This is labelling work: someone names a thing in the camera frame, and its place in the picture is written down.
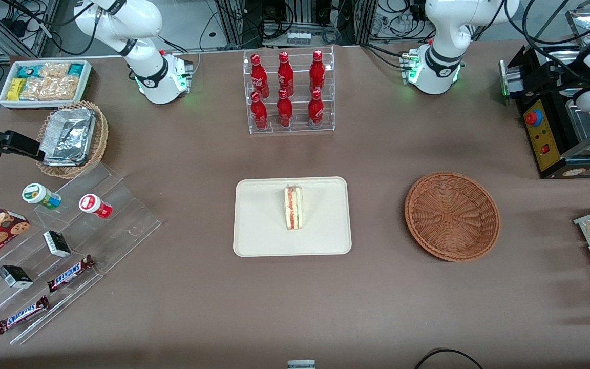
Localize triangle sandwich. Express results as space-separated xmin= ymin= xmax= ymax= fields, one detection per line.
xmin=283 ymin=185 xmax=304 ymax=231

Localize light wicker basket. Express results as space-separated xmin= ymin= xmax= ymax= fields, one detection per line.
xmin=36 ymin=100 xmax=109 ymax=179

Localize cream plastic tray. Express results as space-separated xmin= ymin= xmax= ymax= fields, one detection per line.
xmin=233 ymin=176 xmax=352 ymax=257

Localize brown wicker basket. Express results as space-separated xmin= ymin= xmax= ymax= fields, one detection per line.
xmin=404 ymin=171 xmax=501 ymax=263

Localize stack of foil trays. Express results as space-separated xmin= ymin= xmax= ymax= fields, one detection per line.
xmin=40 ymin=107 xmax=97 ymax=167

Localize green lid yogurt cup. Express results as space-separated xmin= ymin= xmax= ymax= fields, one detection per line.
xmin=22 ymin=182 xmax=62 ymax=210

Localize yellow snack packet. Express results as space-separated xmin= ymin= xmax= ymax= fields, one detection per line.
xmin=7 ymin=77 xmax=26 ymax=101

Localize clear bag of crackers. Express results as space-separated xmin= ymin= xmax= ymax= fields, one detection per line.
xmin=20 ymin=76 xmax=79 ymax=101
xmin=38 ymin=62 xmax=71 ymax=78

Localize white rectangular snack bin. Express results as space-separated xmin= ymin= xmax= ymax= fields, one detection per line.
xmin=0 ymin=59 xmax=94 ymax=110

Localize red lid yogurt cup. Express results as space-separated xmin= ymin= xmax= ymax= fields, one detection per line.
xmin=78 ymin=193 xmax=113 ymax=219

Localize small black carton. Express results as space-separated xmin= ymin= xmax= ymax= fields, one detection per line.
xmin=0 ymin=264 xmax=34 ymax=289
xmin=43 ymin=230 xmax=72 ymax=258

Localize clear acrylic stepped shelf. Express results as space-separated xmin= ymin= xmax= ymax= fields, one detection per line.
xmin=0 ymin=161 xmax=163 ymax=345

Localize Snickers chocolate bar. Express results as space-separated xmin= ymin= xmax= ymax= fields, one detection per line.
xmin=47 ymin=254 xmax=96 ymax=293
xmin=0 ymin=295 xmax=50 ymax=335

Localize red cola bottle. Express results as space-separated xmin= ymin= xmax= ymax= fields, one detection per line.
xmin=250 ymin=53 xmax=268 ymax=98
xmin=277 ymin=51 xmax=294 ymax=97
xmin=309 ymin=49 xmax=326 ymax=94
xmin=250 ymin=92 xmax=269 ymax=130
xmin=276 ymin=89 xmax=293 ymax=128
xmin=307 ymin=89 xmax=325 ymax=127

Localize clear acrylic bottle rack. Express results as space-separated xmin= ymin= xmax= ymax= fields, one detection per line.
xmin=242 ymin=46 xmax=336 ymax=135

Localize black machine with yellow panel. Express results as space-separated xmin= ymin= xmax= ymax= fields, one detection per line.
xmin=498 ymin=40 xmax=590 ymax=180

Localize aluminium frame with cables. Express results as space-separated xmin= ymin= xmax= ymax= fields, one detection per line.
xmin=212 ymin=0 xmax=380 ymax=48

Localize black cable loop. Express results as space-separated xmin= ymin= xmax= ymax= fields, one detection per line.
xmin=413 ymin=348 xmax=486 ymax=369

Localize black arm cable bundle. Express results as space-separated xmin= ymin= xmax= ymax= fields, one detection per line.
xmin=502 ymin=0 xmax=590 ymax=98

